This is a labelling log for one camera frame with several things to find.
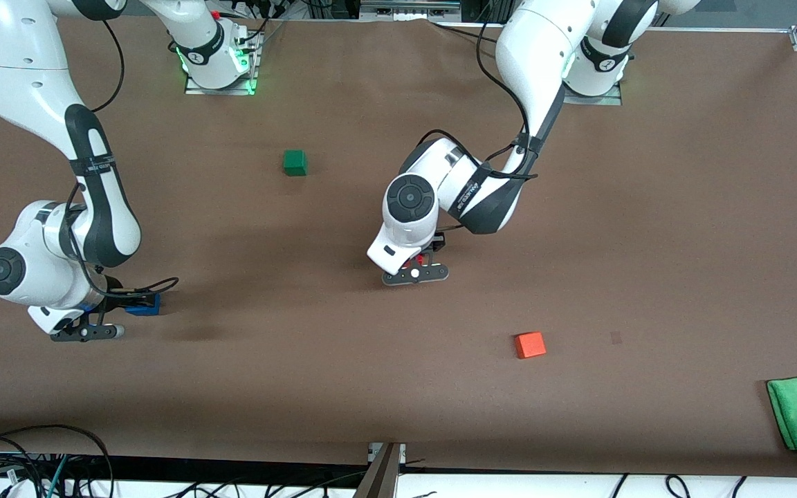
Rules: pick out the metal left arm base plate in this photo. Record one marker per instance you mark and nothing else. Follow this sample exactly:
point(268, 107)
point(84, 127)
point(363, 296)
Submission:
point(606, 97)

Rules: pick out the green wooden cube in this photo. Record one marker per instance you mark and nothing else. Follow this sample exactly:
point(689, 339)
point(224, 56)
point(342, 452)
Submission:
point(295, 162)

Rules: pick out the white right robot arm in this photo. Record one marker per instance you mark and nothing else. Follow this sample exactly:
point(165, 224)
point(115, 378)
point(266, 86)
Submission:
point(18, 62)

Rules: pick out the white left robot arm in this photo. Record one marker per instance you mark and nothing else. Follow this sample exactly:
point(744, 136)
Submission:
point(544, 48)

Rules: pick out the aluminium profile bracket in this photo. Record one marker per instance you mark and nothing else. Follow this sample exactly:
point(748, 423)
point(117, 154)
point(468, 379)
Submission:
point(381, 477)

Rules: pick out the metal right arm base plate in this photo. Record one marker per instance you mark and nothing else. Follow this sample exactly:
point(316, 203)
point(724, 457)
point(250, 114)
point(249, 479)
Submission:
point(218, 91)

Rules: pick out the brown paper table cover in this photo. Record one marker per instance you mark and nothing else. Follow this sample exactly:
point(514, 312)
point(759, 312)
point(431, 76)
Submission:
point(301, 346)

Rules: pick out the blue wooden cube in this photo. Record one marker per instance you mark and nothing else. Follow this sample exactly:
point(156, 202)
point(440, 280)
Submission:
point(142, 310)

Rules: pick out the orange wooden cube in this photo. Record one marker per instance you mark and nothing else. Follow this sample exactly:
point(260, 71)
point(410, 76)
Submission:
point(530, 344)

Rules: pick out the red wooden cube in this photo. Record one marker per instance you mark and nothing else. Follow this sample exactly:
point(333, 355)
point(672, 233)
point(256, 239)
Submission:
point(420, 261)

